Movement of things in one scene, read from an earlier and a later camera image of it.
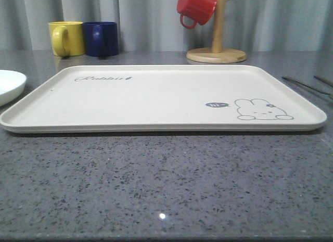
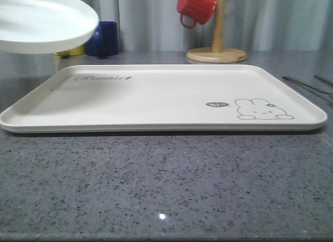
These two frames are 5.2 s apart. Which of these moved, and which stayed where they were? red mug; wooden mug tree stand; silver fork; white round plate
Moved: white round plate
Stayed: wooden mug tree stand; red mug; silver fork
